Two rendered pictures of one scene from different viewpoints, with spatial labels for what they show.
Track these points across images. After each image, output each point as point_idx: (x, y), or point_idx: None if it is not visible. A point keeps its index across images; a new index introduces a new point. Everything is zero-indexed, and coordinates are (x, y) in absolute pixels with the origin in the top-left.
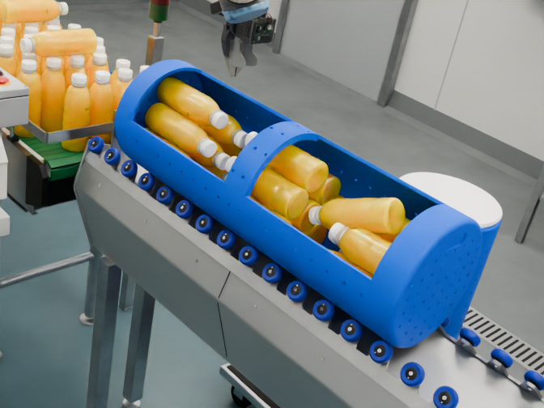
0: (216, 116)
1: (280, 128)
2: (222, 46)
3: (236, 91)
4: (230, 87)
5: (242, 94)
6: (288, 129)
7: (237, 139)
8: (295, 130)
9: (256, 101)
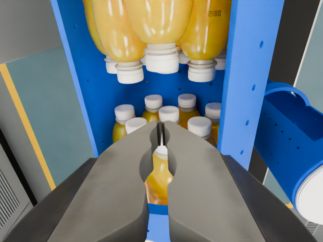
0: (149, 65)
1: (154, 224)
2: (53, 193)
3: (231, 44)
4: (235, 12)
5: (228, 68)
6: (163, 230)
7: (189, 76)
8: (168, 235)
9: (223, 115)
